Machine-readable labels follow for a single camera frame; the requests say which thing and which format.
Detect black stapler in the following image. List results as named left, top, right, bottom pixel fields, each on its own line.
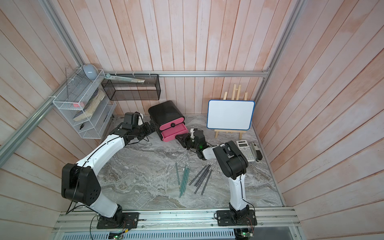
left=251, top=142, right=263, bottom=162

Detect paper on black basket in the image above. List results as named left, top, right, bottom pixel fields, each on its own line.
left=105, top=74, right=145, bottom=84

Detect grey computer mouse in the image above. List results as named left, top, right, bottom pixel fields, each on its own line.
left=82, top=64, right=99, bottom=81

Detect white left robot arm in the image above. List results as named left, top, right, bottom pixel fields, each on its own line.
left=61, top=112, right=157, bottom=219

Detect single green pencil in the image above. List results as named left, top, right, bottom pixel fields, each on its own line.
left=175, top=163, right=180, bottom=187

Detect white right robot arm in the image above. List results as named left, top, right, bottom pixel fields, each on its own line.
left=175, top=129, right=250, bottom=214

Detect green pencil bundle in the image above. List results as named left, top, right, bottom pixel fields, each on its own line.
left=179, top=164, right=190, bottom=198

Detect black wire mesh basket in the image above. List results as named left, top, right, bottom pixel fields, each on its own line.
left=102, top=74, right=161, bottom=101

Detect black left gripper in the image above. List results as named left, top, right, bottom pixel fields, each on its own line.
left=132, top=119, right=160, bottom=140

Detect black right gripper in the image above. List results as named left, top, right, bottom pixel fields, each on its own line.
left=176, top=133, right=200, bottom=152

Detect black drawer cabinet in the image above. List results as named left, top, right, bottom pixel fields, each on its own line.
left=148, top=101, right=185, bottom=140

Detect black pencil bundle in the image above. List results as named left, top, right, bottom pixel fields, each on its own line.
left=194, top=163, right=212, bottom=194

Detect book on shelf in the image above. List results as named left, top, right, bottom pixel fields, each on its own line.
left=73, top=89, right=105, bottom=122

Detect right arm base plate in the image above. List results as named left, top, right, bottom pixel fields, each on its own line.
left=215, top=209, right=258, bottom=227

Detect white board with blue frame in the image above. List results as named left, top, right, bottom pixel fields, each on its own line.
left=207, top=100, right=255, bottom=131

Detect white wire mesh shelf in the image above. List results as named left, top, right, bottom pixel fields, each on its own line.
left=53, top=68, right=117, bottom=140

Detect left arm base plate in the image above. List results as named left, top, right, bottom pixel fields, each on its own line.
left=97, top=212, right=140, bottom=230

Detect white calculator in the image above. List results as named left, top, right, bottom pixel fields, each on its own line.
left=236, top=140, right=256, bottom=162

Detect aluminium frame rail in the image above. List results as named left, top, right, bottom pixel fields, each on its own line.
left=1, top=1, right=297, bottom=175

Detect wooden easel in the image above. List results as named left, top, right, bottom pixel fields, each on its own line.
left=214, top=84, right=247, bottom=140

